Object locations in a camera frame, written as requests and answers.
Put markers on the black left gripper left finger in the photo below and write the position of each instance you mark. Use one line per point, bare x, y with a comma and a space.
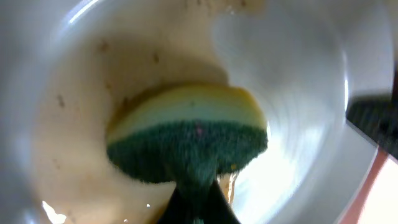
178, 210

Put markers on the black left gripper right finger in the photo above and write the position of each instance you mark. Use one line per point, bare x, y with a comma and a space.
216, 209

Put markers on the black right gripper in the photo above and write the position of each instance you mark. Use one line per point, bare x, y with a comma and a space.
375, 118

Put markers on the green yellow sponge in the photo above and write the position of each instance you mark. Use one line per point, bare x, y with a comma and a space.
189, 135

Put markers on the white plate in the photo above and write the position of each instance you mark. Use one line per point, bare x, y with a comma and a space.
67, 66

